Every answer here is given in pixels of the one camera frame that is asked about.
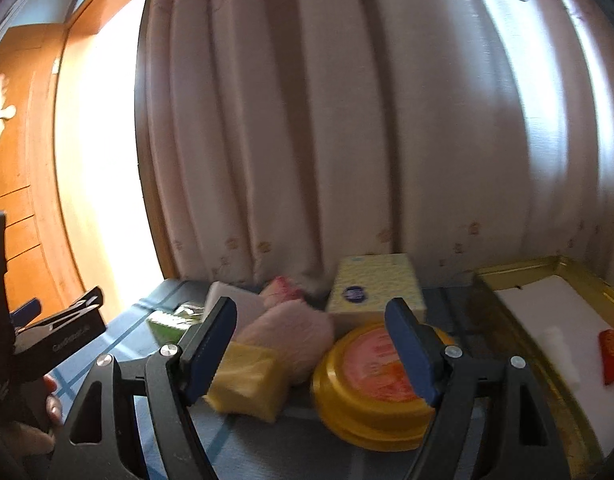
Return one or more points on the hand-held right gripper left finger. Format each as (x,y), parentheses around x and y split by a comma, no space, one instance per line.
(218,345)

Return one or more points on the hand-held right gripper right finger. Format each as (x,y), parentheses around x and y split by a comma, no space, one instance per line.
(412,355)

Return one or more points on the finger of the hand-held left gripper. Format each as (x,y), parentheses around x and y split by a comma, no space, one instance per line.
(25,312)

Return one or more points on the yellow sponge block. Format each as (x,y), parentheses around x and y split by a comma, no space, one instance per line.
(247,380)

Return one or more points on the gold metal tray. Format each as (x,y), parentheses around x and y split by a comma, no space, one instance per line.
(537,267)

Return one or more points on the person's left hand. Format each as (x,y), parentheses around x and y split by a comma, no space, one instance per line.
(53,402)

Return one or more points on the white and pink box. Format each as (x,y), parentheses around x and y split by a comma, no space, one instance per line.
(244,300)

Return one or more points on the green patterned box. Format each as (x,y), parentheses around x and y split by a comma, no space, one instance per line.
(167,327)

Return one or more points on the pink plush toy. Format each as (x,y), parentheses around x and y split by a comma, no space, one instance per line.
(292,335)

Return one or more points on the yellow round tin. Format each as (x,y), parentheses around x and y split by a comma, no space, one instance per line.
(357,410)

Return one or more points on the small pink and red toy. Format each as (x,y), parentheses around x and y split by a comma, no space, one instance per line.
(282,290)

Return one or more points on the yellow tissue box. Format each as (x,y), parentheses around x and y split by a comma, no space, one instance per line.
(372,280)

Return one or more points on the blue plaid bedsheet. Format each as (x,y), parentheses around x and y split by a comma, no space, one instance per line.
(132,320)

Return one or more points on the wooden door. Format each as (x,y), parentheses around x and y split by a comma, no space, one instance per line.
(22,210)

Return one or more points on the white foam tray liner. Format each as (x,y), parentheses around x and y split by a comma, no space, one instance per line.
(542,305)

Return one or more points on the white cotton pad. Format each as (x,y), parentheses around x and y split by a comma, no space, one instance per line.
(554,342)

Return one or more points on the floral cream curtain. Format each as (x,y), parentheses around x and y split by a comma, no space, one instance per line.
(312,110)

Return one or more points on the wooden door frame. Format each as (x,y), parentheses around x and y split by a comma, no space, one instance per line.
(62,85)

